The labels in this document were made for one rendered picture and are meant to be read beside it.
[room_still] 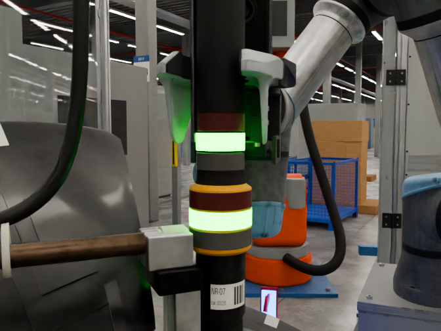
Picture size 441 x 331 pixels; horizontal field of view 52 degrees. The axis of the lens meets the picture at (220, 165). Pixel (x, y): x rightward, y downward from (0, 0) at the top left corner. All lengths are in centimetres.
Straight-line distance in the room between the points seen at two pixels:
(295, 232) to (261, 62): 387
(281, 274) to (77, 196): 381
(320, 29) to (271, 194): 30
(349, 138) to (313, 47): 748
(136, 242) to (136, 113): 460
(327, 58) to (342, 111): 1011
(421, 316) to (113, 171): 66
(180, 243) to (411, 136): 189
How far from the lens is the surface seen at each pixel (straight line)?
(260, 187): 54
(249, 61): 27
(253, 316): 59
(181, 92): 33
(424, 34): 70
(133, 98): 485
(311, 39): 73
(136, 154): 487
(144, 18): 719
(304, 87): 71
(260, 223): 55
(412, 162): 215
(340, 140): 822
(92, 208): 37
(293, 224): 411
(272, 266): 412
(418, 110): 214
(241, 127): 30
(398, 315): 92
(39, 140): 43
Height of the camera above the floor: 142
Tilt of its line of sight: 4 degrees down
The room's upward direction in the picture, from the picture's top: straight up
